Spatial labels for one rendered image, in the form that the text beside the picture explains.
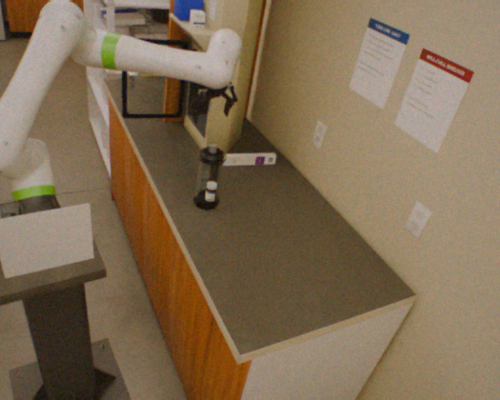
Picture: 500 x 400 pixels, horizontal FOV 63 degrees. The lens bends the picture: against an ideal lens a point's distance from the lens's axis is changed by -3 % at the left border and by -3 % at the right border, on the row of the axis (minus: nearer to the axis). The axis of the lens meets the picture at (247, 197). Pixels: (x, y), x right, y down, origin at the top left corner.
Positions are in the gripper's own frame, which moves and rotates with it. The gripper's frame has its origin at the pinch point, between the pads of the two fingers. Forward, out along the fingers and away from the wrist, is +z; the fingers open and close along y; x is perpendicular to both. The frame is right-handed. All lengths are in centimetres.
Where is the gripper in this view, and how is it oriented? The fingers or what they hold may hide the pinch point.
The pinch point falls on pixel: (210, 115)
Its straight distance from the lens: 170.1
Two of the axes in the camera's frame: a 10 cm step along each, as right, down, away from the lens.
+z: -2.1, 5.0, 8.4
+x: 4.1, 8.2, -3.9
